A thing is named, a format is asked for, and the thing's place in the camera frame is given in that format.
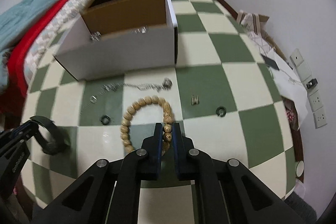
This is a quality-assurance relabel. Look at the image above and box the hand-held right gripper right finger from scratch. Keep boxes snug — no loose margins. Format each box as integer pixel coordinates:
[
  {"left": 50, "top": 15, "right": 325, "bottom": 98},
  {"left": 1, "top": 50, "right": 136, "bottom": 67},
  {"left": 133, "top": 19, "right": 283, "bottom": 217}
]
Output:
[{"left": 172, "top": 122, "right": 317, "bottom": 224}]

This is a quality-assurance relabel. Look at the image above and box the silver chain necklace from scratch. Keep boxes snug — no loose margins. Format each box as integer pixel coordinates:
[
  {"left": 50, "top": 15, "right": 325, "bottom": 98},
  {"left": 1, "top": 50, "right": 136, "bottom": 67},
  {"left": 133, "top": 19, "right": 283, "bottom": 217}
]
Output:
[{"left": 79, "top": 77, "right": 173, "bottom": 115}]

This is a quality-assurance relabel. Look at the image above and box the wooden bead bracelet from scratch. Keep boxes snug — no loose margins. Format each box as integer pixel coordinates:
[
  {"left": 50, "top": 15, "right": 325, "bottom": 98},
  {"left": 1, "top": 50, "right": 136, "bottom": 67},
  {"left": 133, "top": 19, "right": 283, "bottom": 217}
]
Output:
[{"left": 120, "top": 95, "right": 174, "bottom": 158}]

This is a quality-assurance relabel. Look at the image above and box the brown cardboard box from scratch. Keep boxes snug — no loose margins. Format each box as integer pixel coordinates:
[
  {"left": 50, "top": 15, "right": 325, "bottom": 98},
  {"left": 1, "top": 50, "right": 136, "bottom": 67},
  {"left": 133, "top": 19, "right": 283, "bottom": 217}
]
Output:
[{"left": 236, "top": 10, "right": 290, "bottom": 62}]

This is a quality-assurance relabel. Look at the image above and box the red patterned bag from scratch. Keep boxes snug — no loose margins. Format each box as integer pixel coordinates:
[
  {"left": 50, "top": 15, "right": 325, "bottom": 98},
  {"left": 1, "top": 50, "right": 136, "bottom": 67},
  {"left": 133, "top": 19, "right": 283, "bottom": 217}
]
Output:
[{"left": 285, "top": 99, "right": 299, "bottom": 130}]

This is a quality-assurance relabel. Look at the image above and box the grey rug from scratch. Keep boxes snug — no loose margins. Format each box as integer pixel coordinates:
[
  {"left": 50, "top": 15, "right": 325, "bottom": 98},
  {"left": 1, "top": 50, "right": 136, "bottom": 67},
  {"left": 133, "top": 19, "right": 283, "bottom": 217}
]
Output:
[{"left": 283, "top": 191, "right": 320, "bottom": 224}]

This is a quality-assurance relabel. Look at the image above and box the red blanket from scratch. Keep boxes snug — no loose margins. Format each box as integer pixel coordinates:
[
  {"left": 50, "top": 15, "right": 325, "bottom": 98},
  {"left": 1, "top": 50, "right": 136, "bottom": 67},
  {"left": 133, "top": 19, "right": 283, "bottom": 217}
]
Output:
[{"left": 0, "top": 0, "right": 116, "bottom": 115}]

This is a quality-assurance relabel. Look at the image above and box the white wall socket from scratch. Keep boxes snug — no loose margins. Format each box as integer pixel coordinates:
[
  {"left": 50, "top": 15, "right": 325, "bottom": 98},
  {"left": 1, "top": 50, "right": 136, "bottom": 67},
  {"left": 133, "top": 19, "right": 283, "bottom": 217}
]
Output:
[
  {"left": 313, "top": 107, "right": 328, "bottom": 129},
  {"left": 307, "top": 90, "right": 324, "bottom": 112}
]

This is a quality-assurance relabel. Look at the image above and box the bed with red blanket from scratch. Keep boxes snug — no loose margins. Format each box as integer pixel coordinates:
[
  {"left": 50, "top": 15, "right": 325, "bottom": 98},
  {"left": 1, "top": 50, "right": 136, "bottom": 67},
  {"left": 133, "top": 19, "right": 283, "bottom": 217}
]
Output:
[{"left": 0, "top": 0, "right": 127, "bottom": 94}]

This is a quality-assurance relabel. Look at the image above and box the black bangle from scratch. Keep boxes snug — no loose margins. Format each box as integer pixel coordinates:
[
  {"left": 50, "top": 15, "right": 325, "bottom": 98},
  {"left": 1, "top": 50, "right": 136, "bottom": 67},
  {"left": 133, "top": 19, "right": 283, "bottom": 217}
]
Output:
[{"left": 30, "top": 115, "right": 71, "bottom": 156}]

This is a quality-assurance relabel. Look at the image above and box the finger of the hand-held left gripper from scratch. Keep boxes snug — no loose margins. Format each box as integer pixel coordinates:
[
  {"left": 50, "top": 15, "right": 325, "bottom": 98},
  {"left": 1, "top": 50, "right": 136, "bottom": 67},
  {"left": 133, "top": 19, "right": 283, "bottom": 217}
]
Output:
[
  {"left": 0, "top": 138, "right": 31, "bottom": 161},
  {"left": 0, "top": 120, "right": 40, "bottom": 142}
]

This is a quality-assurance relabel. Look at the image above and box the white cardboard box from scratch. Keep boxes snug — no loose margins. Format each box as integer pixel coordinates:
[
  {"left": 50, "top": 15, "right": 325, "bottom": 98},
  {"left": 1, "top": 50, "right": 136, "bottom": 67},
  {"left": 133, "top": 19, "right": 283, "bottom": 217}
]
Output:
[{"left": 53, "top": 0, "right": 179, "bottom": 81}]

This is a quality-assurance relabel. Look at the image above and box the black phone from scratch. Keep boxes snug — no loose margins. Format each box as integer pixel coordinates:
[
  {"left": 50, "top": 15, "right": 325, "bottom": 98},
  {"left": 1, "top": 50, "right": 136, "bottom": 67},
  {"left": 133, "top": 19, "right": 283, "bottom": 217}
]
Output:
[{"left": 261, "top": 54, "right": 279, "bottom": 70}]

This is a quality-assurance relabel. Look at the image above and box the white wall switch panel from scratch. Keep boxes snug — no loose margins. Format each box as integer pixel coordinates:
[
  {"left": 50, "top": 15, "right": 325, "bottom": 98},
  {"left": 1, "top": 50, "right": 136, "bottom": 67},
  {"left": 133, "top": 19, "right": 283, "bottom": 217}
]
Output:
[{"left": 289, "top": 48, "right": 313, "bottom": 83}]

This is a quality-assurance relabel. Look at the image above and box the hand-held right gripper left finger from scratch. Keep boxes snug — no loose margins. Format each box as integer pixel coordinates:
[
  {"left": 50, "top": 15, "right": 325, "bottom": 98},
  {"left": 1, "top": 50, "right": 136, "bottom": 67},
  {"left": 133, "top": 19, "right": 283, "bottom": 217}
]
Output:
[{"left": 31, "top": 123, "right": 163, "bottom": 224}]

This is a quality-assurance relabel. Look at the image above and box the silver chain bracelet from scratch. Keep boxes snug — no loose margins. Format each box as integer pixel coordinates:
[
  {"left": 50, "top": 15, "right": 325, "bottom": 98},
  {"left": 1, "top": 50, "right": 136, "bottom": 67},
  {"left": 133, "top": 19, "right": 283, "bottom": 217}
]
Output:
[{"left": 130, "top": 26, "right": 150, "bottom": 34}]

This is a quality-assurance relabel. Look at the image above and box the green white checkered tablecloth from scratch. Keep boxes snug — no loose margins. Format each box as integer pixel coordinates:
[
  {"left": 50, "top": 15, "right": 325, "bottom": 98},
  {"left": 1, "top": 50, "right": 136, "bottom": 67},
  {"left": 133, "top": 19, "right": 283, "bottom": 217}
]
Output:
[{"left": 21, "top": 0, "right": 303, "bottom": 211}]

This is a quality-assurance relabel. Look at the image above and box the white bowl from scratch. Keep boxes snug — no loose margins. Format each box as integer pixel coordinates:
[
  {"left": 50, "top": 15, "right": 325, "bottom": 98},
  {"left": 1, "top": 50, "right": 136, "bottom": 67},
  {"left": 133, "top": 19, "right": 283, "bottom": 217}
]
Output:
[{"left": 295, "top": 161, "right": 306, "bottom": 177}]

